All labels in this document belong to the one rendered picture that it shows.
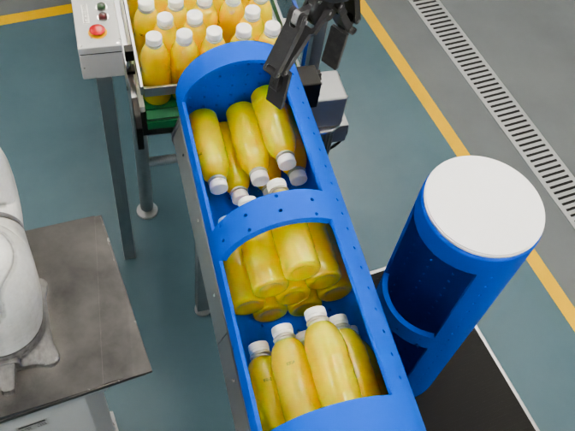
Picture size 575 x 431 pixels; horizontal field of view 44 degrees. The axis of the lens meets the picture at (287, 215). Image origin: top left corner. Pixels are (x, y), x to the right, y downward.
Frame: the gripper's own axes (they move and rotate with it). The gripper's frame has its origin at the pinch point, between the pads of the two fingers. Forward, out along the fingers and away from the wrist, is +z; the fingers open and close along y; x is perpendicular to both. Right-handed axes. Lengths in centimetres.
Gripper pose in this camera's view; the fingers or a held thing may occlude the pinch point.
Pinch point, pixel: (304, 78)
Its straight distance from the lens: 110.5
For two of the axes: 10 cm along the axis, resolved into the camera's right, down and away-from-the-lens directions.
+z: -1.8, 5.9, 7.9
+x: 7.5, 6.0, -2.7
